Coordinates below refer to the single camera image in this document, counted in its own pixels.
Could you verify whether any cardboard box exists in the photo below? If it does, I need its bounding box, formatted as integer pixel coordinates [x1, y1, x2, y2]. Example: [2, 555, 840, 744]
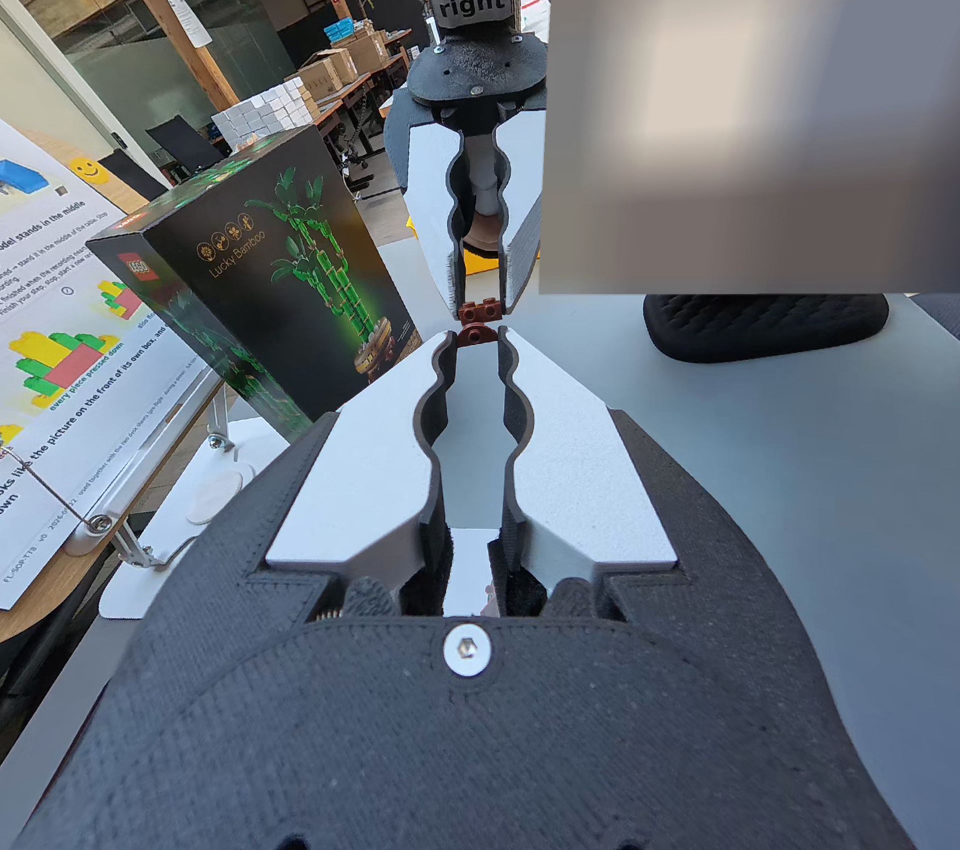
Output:
[285, 47, 360, 103]

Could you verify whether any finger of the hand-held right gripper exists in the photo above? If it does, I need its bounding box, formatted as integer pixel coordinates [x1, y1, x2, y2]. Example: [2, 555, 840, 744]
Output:
[405, 122, 468, 320]
[493, 110, 544, 316]

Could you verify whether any wooden display board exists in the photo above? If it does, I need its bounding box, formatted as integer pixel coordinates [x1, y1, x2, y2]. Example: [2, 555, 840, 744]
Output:
[0, 128, 226, 646]

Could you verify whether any printed guidance sheet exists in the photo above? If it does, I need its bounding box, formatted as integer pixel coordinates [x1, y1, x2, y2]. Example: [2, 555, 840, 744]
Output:
[0, 118, 220, 613]

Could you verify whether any grey desk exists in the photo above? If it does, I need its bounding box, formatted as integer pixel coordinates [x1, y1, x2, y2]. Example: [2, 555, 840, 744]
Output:
[0, 238, 960, 850]

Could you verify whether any white paper notice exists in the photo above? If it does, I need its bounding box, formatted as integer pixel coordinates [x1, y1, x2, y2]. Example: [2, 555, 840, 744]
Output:
[159, 0, 216, 49]

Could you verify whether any black building set box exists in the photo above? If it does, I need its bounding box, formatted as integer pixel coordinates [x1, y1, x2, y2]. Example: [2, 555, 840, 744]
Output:
[85, 123, 418, 440]

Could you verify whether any white metal sheet stand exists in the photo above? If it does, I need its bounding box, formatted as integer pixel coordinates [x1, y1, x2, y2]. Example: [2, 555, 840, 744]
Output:
[63, 370, 294, 620]

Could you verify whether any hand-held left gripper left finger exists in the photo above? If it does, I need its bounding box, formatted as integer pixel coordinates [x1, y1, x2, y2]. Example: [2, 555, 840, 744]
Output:
[266, 331, 460, 578]

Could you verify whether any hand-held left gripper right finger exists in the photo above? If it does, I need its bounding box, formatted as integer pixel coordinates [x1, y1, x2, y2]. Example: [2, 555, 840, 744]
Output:
[498, 325, 681, 590]

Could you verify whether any black padded wrist rest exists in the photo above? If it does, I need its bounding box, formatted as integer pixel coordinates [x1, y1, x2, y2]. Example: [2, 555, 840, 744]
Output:
[643, 292, 891, 364]

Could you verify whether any stack of white boxes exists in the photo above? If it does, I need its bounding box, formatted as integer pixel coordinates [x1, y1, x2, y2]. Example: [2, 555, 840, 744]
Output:
[211, 76, 321, 151]

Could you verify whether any black office chair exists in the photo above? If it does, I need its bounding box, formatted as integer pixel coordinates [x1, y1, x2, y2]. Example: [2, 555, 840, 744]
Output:
[144, 115, 226, 181]

